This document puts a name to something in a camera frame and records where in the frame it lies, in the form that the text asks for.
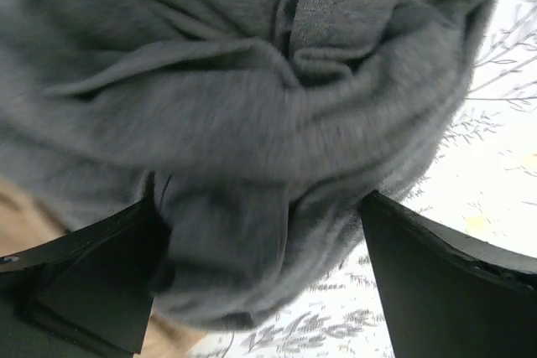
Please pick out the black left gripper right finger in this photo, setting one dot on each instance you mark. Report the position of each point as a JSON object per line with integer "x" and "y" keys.
{"x": 446, "y": 294}

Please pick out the beige cloth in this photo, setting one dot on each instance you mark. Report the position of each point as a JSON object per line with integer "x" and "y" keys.
{"x": 25, "y": 224}

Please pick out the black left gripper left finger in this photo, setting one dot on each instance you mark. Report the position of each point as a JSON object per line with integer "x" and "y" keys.
{"x": 85, "y": 294}

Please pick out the grey fleece cloth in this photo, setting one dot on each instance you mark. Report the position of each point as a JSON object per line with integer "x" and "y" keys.
{"x": 256, "y": 126}

